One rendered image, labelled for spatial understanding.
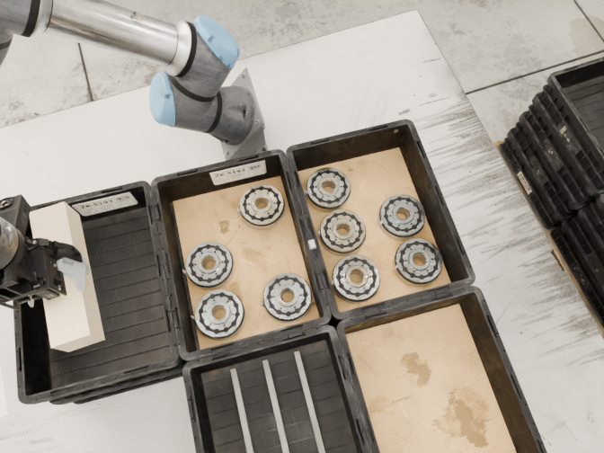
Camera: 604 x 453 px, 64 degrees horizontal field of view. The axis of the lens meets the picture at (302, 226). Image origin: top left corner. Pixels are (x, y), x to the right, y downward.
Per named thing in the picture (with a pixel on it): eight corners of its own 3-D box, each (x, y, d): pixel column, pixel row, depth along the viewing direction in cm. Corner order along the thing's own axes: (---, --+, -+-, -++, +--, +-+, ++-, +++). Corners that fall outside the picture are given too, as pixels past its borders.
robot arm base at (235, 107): (214, 119, 134) (182, 111, 127) (240, 75, 126) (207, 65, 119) (234, 156, 127) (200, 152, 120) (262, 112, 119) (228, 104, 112)
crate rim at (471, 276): (284, 152, 109) (283, 146, 107) (409, 122, 112) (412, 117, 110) (333, 324, 95) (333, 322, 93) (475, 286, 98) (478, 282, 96)
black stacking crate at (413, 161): (286, 172, 118) (284, 148, 107) (401, 145, 121) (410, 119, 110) (331, 330, 104) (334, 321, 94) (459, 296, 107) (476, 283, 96)
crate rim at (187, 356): (152, 182, 107) (149, 178, 104) (283, 152, 109) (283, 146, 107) (183, 364, 93) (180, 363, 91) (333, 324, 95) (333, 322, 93)
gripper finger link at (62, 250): (66, 270, 77) (22, 262, 69) (64, 261, 78) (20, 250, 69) (90, 260, 76) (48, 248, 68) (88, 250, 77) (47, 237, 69)
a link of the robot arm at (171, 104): (187, 110, 126) (137, 99, 117) (210, 69, 118) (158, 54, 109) (200, 143, 120) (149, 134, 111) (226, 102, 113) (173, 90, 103)
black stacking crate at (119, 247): (38, 231, 113) (10, 212, 102) (163, 201, 115) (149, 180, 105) (50, 405, 99) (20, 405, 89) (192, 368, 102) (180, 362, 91)
